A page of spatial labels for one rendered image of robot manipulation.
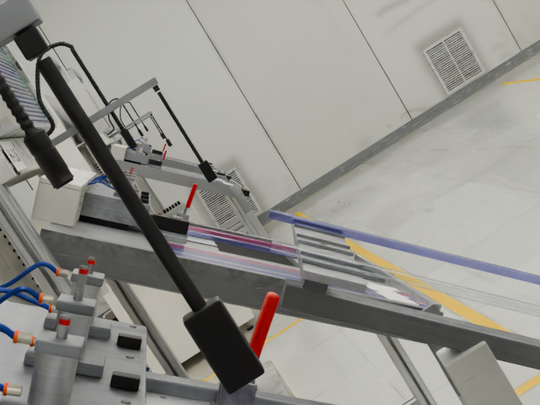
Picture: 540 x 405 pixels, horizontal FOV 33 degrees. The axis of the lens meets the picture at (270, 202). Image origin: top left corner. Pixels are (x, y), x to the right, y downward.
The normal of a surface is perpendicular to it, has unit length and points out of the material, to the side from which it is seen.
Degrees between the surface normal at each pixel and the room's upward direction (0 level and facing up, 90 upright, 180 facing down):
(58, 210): 90
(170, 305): 90
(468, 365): 90
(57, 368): 95
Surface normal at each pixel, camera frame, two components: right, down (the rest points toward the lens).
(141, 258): 0.13, 0.08
